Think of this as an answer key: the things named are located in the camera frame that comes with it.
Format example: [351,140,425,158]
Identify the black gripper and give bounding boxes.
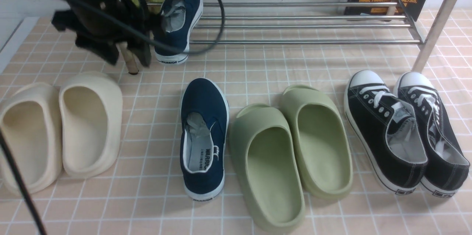
[52,0,152,67]

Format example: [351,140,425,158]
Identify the navy canvas shoe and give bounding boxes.
[152,0,203,65]
[180,77,229,201]

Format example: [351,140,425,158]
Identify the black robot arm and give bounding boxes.
[52,0,151,67]

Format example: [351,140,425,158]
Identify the metal shoe rack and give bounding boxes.
[210,0,457,72]

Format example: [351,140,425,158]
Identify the right cream foam slipper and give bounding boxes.
[59,71,123,179]

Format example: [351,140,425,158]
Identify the cream foam slipper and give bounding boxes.
[0,82,63,193]
[59,71,123,179]

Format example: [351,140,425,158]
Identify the left cream foam slipper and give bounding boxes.
[0,82,63,193]

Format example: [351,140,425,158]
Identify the left green foam slipper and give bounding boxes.
[229,103,305,234]

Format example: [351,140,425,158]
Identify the green foam slipper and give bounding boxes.
[229,103,305,234]
[279,85,353,200]

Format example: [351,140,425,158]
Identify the right green foam slipper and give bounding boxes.
[279,85,353,200]

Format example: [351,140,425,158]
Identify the left black canvas sneaker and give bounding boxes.
[344,70,428,195]

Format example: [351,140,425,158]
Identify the black canvas sneaker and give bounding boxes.
[344,70,428,195]
[394,72,470,198]

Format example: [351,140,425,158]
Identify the right black canvas sneaker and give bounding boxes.
[394,72,470,198]

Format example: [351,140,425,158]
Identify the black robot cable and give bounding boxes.
[0,0,226,235]

